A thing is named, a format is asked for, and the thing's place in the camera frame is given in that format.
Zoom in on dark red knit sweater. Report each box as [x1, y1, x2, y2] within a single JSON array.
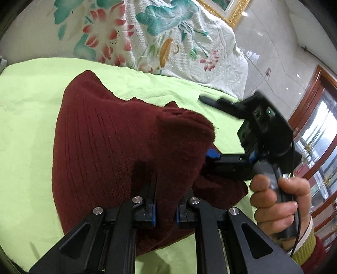
[[52, 71, 248, 255]]

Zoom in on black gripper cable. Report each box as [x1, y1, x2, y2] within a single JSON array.
[[287, 140, 302, 258]]

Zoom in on gold framed landscape painting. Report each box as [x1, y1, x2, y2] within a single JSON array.
[[197, 0, 250, 28]]

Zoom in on light green bed sheet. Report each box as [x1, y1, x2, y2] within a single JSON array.
[[0, 57, 258, 274]]

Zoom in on red wooden window frame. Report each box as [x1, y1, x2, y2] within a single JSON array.
[[289, 66, 337, 250]]

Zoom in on yellow green sleeve cuff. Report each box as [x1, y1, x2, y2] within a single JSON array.
[[292, 217, 316, 265]]

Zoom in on person's right hand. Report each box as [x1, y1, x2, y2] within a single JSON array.
[[250, 174, 311, 236]]

